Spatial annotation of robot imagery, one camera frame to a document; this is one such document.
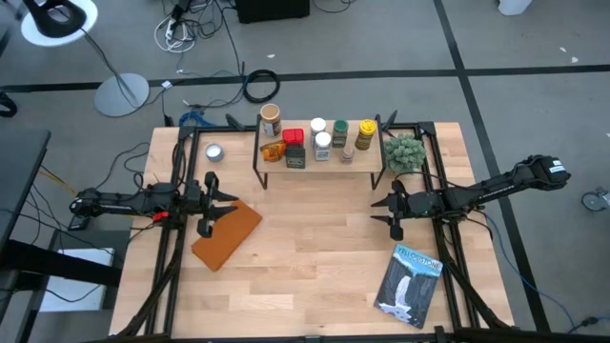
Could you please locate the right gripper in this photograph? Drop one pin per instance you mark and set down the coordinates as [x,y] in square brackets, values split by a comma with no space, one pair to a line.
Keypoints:
[410,207]

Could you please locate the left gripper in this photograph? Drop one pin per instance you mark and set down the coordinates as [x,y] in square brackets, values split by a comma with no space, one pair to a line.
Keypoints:
[196,202]

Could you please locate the small glass saffron jar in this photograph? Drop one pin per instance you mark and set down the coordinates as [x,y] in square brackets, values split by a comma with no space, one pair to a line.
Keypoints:
[348,154]

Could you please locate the orange spice pouch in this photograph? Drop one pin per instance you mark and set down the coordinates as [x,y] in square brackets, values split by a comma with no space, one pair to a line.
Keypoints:
[273,151]

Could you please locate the yellow-lid spice jar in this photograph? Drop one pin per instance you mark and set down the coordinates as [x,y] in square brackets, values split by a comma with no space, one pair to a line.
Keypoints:
[366,127]

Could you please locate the dark green spice tin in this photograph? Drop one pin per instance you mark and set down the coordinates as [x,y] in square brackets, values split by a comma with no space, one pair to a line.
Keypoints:
[295,157]

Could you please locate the green-lid spice jar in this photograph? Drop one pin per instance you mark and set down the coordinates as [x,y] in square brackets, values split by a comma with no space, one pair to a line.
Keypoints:
[340,128]

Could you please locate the white-lid spice jar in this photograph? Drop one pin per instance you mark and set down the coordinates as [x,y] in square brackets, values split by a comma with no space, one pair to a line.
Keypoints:
[322,143]
[318,125]

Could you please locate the red-lid spice tin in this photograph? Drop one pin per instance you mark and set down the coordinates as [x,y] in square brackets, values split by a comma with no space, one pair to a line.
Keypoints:
[293,135]

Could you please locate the tan-lid spice jar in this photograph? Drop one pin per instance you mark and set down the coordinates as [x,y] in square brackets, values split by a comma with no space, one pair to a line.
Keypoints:
[270,114]

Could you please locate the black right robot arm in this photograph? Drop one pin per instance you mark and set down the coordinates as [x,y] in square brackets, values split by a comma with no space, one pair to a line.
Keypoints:
[495,187]

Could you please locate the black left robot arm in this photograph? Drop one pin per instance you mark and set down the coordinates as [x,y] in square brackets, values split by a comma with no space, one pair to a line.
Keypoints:
[124,205]

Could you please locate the wooden shelf black legs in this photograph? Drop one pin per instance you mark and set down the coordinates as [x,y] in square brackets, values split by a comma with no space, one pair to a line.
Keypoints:
[367,164]

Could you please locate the silver candle tin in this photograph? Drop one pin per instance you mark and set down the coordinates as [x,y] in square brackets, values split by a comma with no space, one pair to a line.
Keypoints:
[214,152]

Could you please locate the small red clip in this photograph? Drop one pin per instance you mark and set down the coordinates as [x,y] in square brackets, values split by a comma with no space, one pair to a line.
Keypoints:
[161,215]

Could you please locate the potted green plant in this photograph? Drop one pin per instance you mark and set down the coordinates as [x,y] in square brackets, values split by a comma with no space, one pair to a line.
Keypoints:
[405,153]

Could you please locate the Yellowstone book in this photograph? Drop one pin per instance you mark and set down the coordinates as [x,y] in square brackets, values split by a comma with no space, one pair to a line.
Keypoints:
[410,286]

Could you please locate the small white tag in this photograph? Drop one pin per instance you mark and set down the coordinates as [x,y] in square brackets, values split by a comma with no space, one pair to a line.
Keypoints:
[167,84]

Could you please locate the black power adapter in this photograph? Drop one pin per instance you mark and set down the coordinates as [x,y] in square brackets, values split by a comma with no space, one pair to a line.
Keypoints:
[80,223]

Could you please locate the white floor lamp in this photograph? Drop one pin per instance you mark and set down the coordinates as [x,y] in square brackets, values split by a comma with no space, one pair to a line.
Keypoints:
[121,94]

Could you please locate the white box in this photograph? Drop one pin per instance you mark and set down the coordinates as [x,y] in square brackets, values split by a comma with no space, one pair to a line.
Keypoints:
[76,281]

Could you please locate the black metal stand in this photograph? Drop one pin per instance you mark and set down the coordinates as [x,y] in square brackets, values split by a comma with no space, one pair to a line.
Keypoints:
[57,264]

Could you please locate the black desk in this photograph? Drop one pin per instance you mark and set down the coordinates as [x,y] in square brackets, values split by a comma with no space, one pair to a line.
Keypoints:
[19,171]

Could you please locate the caster wheel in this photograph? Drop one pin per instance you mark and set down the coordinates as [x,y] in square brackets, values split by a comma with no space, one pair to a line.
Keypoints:
[595,200]

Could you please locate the black equipment box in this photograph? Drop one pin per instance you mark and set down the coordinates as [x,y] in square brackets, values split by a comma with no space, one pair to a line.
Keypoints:
[271,9]

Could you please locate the black plug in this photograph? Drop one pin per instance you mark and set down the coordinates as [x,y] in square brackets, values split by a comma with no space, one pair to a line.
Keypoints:
[588,321]

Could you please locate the black metal table frame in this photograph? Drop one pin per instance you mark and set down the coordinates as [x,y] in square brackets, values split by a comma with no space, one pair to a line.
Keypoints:
[410,125]

